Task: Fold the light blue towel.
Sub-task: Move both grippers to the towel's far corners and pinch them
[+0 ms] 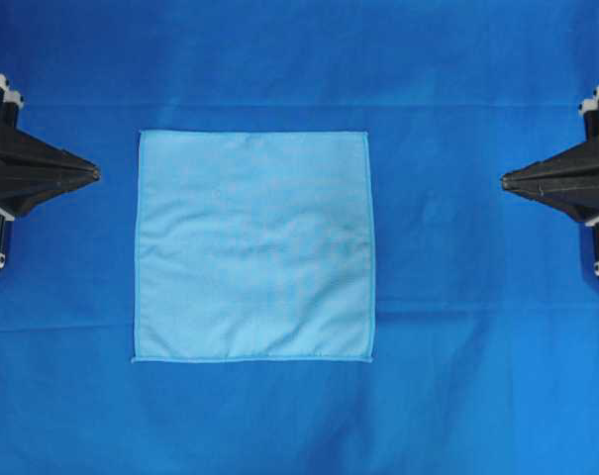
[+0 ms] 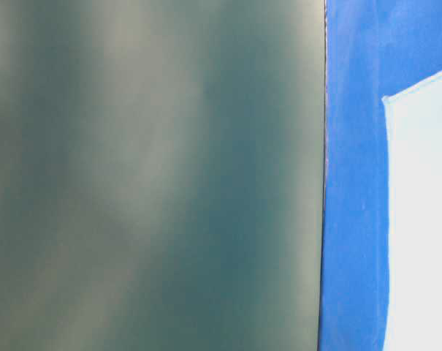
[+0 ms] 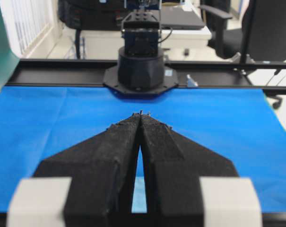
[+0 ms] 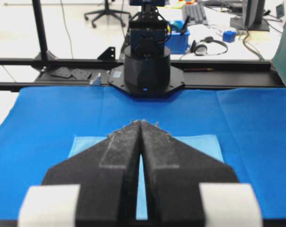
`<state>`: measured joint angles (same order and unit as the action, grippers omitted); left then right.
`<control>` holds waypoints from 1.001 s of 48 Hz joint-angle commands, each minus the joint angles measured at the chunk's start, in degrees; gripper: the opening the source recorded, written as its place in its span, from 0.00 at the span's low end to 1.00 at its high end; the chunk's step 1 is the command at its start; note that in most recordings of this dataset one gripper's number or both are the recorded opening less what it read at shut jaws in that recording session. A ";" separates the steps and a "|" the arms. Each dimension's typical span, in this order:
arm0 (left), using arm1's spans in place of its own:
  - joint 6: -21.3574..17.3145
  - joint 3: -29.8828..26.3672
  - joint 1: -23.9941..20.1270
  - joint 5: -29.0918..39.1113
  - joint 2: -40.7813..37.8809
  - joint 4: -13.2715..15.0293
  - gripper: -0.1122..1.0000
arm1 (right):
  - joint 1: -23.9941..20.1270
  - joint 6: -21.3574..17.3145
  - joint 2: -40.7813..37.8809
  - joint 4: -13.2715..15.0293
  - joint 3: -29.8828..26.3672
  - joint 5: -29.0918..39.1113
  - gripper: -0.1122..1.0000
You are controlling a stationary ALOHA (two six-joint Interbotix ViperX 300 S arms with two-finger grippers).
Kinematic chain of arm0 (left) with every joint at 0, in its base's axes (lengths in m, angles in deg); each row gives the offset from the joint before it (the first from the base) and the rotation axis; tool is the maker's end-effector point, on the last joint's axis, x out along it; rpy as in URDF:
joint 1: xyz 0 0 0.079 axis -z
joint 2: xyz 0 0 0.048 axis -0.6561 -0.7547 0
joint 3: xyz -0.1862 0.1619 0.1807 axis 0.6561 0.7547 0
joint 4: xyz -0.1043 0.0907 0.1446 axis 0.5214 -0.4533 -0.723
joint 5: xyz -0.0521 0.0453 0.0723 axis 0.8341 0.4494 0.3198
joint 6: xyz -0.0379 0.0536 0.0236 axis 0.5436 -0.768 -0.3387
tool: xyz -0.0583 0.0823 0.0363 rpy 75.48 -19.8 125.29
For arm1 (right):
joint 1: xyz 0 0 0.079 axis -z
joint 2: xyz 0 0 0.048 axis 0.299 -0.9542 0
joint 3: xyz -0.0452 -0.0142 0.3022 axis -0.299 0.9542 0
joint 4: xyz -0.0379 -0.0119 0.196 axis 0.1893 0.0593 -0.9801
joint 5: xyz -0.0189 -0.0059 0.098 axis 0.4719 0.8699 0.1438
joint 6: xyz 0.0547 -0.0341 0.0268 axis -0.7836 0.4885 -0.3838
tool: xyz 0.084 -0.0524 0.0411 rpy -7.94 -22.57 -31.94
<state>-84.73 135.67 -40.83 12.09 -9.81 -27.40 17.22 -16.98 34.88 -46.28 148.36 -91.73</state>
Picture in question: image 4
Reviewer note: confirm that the black headphones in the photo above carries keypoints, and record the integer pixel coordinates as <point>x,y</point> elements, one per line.
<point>200,49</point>

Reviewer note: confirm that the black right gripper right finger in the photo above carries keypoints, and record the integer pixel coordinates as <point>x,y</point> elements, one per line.
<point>187,188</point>

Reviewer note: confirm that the dark blue table cloth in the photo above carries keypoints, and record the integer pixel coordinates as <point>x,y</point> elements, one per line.
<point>250,125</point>

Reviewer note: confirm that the small blue box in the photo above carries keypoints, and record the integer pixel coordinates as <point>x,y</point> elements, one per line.
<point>229,36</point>

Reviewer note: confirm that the black monitor stand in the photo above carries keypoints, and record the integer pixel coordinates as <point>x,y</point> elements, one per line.
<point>252,17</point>

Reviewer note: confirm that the blue plastic bin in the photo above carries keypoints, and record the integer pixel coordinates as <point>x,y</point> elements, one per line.
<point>178,43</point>

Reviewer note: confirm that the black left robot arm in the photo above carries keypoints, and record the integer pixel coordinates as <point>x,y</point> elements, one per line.
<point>147,69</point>

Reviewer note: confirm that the black vertical frame post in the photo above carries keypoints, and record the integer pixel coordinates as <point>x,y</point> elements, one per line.
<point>44,54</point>

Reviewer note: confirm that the black keyboard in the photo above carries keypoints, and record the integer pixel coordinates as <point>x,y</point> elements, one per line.
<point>196,13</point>

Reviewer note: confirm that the black aluminium frame rail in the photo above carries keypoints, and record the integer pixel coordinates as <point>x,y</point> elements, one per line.
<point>184,74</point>

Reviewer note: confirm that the black office chair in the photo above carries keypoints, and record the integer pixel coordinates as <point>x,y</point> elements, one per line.
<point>117,14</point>

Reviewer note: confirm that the light blue towel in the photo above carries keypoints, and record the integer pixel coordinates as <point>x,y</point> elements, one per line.
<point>208,144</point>

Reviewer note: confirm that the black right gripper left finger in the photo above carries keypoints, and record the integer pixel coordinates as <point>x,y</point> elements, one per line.
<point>95,188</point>

